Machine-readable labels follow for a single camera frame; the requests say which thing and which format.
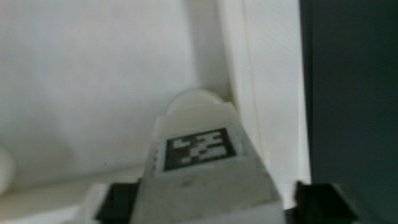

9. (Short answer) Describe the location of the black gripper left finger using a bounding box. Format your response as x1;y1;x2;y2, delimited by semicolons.
95;182;141;224

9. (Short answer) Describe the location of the white leg with tag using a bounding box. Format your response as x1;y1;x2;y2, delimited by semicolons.
129;102;289;224

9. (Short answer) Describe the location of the white square tabletop part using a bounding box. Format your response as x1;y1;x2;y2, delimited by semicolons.
0;0;312;224

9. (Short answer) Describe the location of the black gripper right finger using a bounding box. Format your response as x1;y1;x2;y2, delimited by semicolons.
285;181;361;224

